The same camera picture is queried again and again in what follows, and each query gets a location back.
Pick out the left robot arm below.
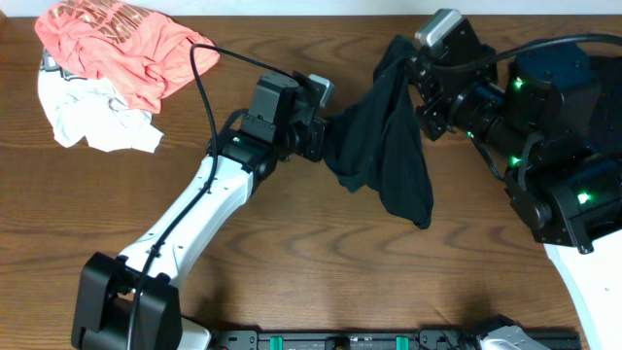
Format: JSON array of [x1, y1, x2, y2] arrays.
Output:
[[71, 72, 334, 349]]

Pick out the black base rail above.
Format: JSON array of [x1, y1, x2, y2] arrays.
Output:
[[208, 315, 582, 350]]

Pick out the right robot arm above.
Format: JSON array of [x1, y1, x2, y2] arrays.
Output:
[[411, 25, 621, 349]]

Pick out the black t-shirt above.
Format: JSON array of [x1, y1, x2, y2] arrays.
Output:
[[322, 35, 434, 229]]

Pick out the folded black garment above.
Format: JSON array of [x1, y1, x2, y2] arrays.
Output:
[[589, 55, 621, 156]]

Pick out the orange t-shirt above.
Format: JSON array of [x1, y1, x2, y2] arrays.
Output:
[[35, 0, 213, 114]]

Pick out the white t-shirt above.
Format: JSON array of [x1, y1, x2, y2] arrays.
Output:
[[37, 51, 163, 153]]

